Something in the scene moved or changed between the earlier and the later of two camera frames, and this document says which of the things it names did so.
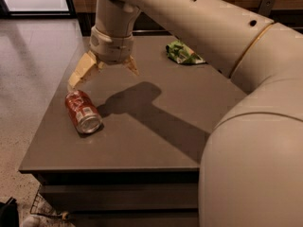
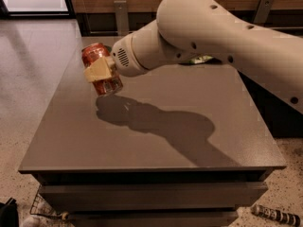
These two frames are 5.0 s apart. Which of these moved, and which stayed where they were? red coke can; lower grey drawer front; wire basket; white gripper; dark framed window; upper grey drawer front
Moved: red coke can; white gripper
Stayed: wire basket; lower grey drawer front; upper grey drawer front; dark framed window
